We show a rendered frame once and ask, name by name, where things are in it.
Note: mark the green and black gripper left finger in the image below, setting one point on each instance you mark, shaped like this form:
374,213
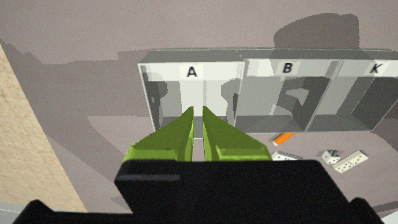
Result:
167,142

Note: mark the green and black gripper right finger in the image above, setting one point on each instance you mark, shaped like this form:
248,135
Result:
229,143

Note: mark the orange battery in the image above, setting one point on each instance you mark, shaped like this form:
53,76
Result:
281,138

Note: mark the white rack of three labelled bins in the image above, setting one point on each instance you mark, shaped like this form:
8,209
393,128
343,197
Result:
176,78

